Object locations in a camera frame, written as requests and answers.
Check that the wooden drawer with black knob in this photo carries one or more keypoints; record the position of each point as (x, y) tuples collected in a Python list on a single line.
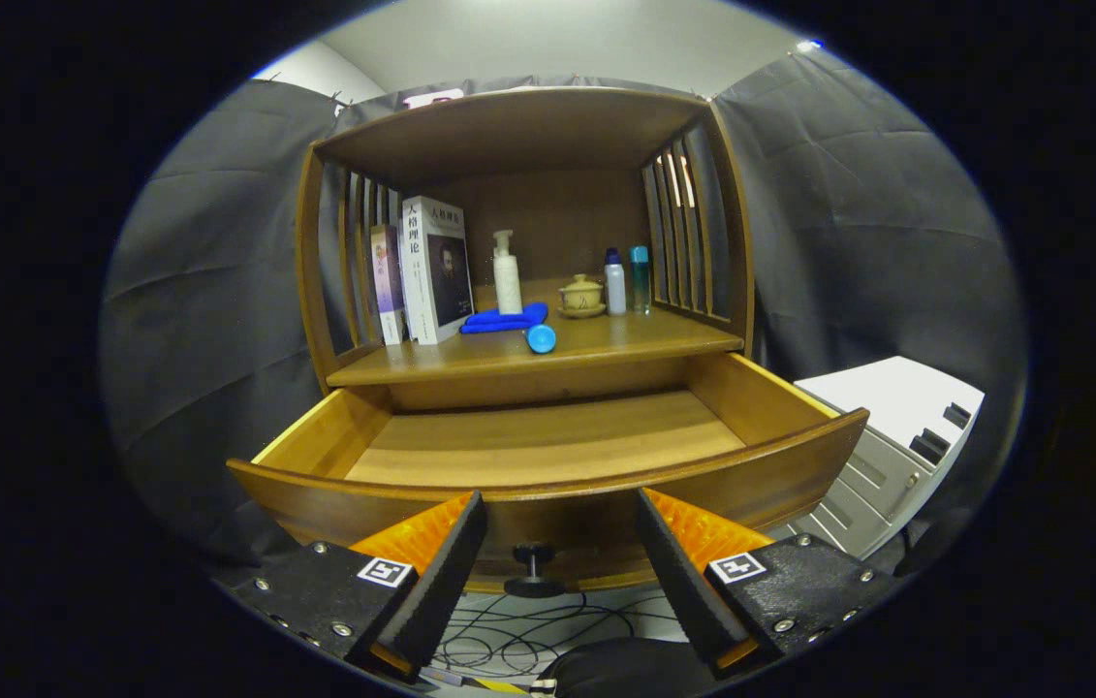
[(548, 436)]

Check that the purple book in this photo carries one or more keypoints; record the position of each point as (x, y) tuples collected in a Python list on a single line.
[(387, 281)]

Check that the yellow lidded teacup with saucer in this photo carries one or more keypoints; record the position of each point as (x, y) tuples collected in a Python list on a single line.
[(581, 294)]

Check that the teal glass bottle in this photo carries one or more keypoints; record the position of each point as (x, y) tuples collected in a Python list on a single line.
[(640, 281)]

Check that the white pump bottle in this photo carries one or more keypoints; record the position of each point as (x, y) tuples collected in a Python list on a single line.
[(508, 286)]

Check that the white bottle with blue cap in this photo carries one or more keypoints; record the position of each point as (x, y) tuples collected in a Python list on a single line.
[(615, 286)]

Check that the blue cosmetic tube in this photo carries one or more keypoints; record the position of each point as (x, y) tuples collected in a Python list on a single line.
[(542, 338)]

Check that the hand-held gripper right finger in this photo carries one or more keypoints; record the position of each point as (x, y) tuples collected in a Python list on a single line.
[(678, 582)]

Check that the wooden cabinet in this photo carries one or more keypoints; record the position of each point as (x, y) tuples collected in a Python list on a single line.
[(557, 213)]

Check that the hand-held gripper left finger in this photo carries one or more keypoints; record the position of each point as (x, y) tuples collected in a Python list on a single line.
[(444, 572)]

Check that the blue folded cloth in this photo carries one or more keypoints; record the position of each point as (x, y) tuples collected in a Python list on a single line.
[(499, 320)]

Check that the white book with portrait cover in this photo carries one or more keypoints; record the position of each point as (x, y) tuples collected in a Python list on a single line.
[(441, 271)]

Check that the wooden countertop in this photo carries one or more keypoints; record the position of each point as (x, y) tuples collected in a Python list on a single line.
[(625, 339)]

